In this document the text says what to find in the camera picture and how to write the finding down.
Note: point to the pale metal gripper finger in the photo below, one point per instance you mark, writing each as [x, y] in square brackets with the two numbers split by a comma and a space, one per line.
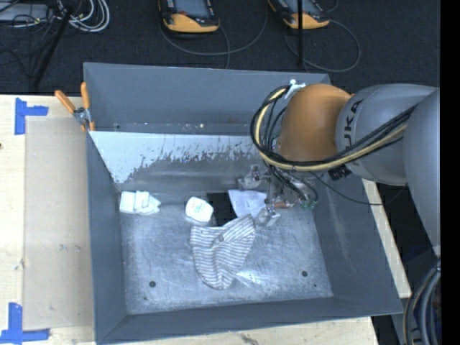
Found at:
[251, 180]
[266, 217]

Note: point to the black flat object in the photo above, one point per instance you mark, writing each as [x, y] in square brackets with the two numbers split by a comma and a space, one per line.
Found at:
[223, 208]

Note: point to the grey striped cloth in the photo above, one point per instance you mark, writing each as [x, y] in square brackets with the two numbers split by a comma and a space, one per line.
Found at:
[219, 253]

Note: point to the grey metal bin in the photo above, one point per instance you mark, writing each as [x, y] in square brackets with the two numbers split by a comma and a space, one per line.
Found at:
[179, 264]

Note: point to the white folded cloth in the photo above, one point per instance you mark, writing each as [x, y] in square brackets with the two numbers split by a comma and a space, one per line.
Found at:
[138, 202]

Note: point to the pale wood flat board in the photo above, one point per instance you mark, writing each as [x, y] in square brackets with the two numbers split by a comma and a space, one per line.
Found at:
[54, 228]

